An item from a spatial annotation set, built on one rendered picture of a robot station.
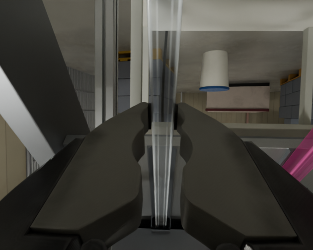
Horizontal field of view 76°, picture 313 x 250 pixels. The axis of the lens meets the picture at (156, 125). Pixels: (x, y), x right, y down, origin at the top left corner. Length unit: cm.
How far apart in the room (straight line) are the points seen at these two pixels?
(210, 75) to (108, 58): 282
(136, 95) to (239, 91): 612
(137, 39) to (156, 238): 47
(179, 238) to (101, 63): 34
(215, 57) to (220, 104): 341
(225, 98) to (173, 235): 633
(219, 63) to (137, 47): 273
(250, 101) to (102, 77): 629
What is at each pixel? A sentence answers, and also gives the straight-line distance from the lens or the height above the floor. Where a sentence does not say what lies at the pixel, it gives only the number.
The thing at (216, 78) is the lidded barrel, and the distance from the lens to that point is 319.
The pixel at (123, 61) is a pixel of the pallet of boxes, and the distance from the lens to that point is 330.
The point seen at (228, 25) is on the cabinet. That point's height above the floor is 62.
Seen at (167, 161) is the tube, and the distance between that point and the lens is 15.
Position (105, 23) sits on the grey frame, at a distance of 47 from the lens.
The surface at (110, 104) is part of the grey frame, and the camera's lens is 42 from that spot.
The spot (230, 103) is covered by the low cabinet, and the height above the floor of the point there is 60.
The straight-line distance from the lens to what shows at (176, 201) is 25.
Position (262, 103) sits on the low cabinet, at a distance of 668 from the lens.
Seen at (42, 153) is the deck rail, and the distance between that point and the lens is 17.
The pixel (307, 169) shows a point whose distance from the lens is 20.
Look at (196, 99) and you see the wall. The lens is 916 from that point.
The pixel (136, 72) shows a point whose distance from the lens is 56.
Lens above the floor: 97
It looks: 3 degrees up
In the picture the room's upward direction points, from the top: 179 degrees counter-clockwise
